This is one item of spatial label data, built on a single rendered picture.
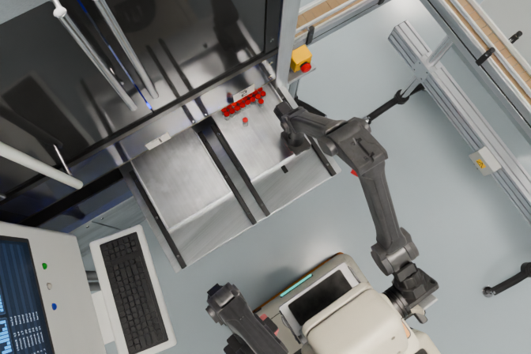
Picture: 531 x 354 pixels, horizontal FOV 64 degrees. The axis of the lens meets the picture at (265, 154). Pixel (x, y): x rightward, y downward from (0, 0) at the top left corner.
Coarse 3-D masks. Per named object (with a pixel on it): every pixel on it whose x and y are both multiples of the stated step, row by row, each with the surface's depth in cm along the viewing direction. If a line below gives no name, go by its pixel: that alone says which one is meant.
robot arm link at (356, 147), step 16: (352, 128) 95; (336, 144) 94; (352, 144) 94; (368, 144) 92; (352, 160) 91; (368, 160) 90; (384, 160) 92; (368, 176) 93; (384, 176) 95; (368, 192) 98; (384, 192) 97; (384, 208) 100; (384, 224) 103; (384, 240) 107; (400, 240) 108; (384, 256) 110; (416, 256) 113; (384, 272) 114
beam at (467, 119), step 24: (408, 24) 211; (408, 48) 210; (432, 72) 204; (432, 96) 213; (456, 96) 201; (456, 120) 206; (480, 120) 198; (480, 144) 198; (504, 144) 195; (504, 168) 192; (528, 192) 191; (528, 216) 195
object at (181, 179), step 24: (168, 144) 158; (192, 144) 158; (144, 168) 155; (168, 168) 155; (192, 168) 156; (216, 168) 156; (168, 192) 153; (192, 192) 153; (216, 192) 153; (168, 216) 151; (192, 216) 150
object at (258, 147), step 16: (272, 96) 164; (256, 112) 162; (272, 112) 162; (224, 128) 160; (240, 128) 160; (256, 128) 160; (272, 128) 160; (240, 144) 158; (256, 144) 158; (272, 144) 159; (240, 160) 157; (256, 160) 157; (272, 160) 157; (256, 176) 152
